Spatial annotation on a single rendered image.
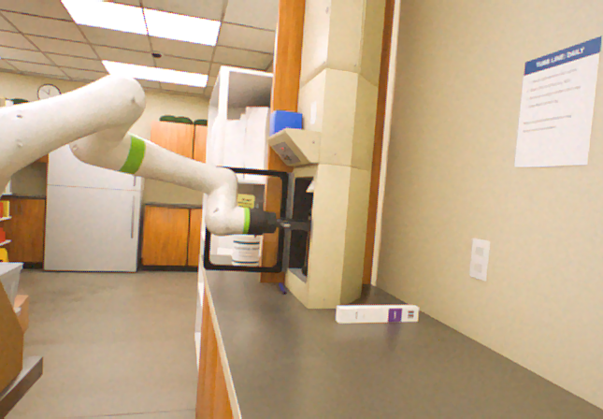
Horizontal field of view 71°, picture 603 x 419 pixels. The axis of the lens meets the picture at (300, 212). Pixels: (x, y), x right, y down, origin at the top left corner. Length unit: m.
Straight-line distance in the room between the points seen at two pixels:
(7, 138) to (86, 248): 5.51
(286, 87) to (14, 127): 1.09
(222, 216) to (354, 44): 0.70
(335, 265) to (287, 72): 0.80
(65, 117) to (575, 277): 1.13
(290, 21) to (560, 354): 1.43
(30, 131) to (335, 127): 0.85
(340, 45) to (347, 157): 0.35
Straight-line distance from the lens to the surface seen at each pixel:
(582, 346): 1.12
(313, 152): 1.35
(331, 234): 1.38
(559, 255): 1.14
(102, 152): 1.24
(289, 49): 1.78
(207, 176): 1.39
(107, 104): 1.08
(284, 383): 0.90
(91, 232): 6.31
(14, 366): 0.97
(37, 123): 0.94
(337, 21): 1.46
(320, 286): 1.39
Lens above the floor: 1.32
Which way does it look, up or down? 3 degrees down
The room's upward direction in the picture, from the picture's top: 4 degrees clockwise
